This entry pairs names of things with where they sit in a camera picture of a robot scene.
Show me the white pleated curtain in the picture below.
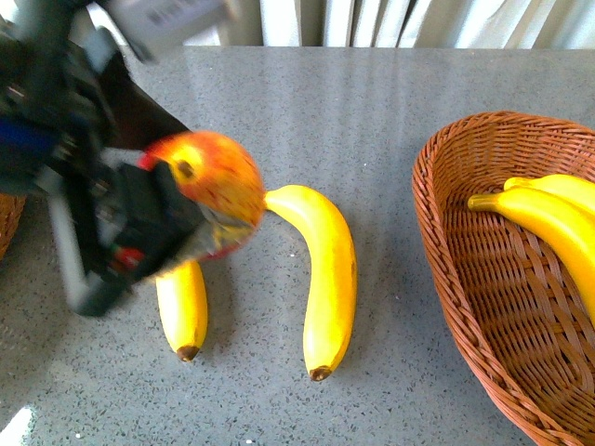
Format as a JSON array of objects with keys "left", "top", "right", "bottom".
[{"left": 0, "top": 0, "right": 595, "bottom": 50}]

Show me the right brown wicker basket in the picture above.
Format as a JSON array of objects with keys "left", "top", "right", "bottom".
[{"left": 412, "top": 111, "right": 594, "bottom": 445}]

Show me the red yellow apple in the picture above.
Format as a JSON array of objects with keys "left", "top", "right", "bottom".
[{"left": 139, "top": 130, "right": 265, "bottom": 260}]

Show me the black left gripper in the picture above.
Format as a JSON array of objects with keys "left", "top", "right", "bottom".
[{"left": 0, "top": 27, "right": 261, "bottom": 318}]

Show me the brown wicker basket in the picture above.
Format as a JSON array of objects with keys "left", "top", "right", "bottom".
[
  {"left": 412, "top": 111, "right": 594, "bottom": 445},
  {"left": 0, "top": 193, "right": 26, "bottom": 260}
]

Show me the left brown wicker basket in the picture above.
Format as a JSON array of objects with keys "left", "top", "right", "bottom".
[{"left": 0, "top": 193, "right": 26, "bottom": 260}]

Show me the yellow banana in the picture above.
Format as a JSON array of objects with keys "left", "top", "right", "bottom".
[
  {"left": 155, "top": 260, "right": 208, "bottom": 362},
  {"left": 504, "top": 174, "right": 595, "bottom": 215},
  {"left": 265, "top": 185, "right": 358, "bottom": 382},
  {"left": 468, "top": 186, "right": 594, "bottom": 319}
]

